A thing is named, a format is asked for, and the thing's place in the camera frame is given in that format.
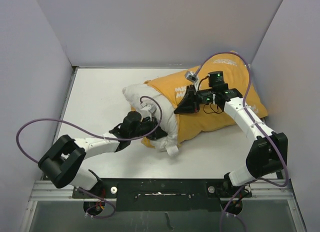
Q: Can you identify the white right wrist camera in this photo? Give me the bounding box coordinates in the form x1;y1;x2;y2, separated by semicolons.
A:
184;70;199;84

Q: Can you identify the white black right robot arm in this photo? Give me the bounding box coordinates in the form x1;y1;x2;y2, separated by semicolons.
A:
174;71;288;197

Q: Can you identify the aluminium frame rail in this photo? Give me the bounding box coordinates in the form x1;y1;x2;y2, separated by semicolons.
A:
20;180;307;232

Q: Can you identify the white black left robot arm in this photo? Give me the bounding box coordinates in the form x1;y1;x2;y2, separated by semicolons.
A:
37;111;168;198

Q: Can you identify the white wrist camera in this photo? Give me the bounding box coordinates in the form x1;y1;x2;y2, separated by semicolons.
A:
139;103;157;118
184;70;199;84

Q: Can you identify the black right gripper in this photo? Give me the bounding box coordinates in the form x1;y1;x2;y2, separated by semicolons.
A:
173;84;215;114

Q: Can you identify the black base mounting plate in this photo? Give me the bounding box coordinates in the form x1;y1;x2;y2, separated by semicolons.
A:
72;178;252;215

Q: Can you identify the white pillow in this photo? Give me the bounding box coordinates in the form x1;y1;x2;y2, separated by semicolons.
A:
122;83;179;157

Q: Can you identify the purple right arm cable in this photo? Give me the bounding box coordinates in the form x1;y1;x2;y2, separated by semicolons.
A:
192;51;291;232

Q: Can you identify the blue yellow Mickey pillowcase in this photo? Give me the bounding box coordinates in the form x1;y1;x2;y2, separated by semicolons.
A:
144;50;268;144

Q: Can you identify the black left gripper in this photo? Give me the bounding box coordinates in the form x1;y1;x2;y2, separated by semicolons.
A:
129;116;167;140

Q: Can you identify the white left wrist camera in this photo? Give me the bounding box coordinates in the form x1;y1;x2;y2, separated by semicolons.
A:
139;103;157;118

